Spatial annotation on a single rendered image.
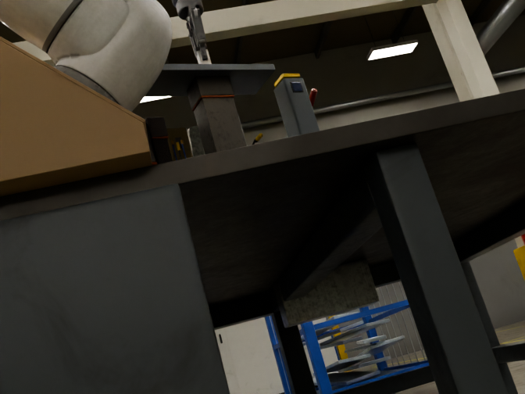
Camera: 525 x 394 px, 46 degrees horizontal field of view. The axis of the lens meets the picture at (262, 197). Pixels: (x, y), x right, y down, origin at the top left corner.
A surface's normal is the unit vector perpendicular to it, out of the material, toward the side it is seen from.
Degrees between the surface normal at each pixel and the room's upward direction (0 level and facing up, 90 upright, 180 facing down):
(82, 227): 90
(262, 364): 90
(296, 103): 90
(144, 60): 123
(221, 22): 90
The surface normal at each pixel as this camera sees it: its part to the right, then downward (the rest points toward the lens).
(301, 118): 0.42, -0.36
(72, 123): 0.11, -0.32
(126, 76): 0.69, 0.18
